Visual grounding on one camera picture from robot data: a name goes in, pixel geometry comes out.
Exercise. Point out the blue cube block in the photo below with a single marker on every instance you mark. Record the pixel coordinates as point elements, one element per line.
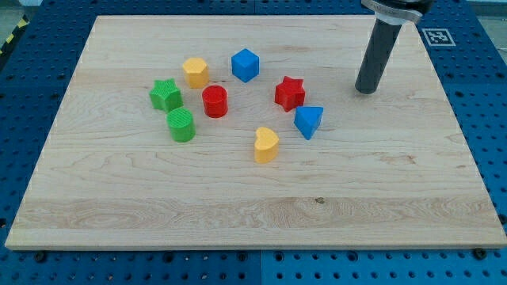
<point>245,65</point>

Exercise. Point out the red star block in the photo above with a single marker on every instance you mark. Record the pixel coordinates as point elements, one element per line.
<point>290,94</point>

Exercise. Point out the light wooden board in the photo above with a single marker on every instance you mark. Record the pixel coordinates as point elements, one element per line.
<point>390,170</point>

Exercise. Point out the white fiducial marker tag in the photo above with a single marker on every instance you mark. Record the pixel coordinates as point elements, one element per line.
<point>438,37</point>

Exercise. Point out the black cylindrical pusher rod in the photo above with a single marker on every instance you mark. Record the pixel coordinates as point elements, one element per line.
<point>378,52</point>

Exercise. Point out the yellow heart block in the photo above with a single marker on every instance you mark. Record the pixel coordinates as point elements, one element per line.
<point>266,145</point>

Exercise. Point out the red cylinder block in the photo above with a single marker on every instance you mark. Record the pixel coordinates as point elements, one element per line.
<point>215,101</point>

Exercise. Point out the green cylinder block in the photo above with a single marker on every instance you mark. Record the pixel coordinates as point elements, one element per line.
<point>181,124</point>

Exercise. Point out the green star block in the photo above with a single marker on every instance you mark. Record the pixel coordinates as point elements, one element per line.
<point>165,95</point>

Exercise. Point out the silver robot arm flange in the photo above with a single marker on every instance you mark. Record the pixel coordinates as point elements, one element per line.
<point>397,12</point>

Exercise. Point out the blue triangle block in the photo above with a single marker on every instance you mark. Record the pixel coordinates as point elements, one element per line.
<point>308,119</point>

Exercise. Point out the yellow hexagon block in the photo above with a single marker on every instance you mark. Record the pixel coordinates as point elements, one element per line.
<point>196,73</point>

